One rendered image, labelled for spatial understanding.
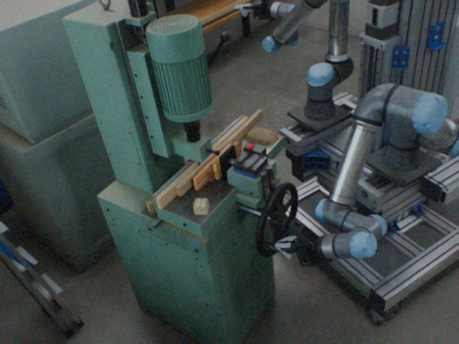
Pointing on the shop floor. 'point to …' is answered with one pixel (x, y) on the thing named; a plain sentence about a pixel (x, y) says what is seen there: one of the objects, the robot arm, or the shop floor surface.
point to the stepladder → (24, 259)
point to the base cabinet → (199, 281)
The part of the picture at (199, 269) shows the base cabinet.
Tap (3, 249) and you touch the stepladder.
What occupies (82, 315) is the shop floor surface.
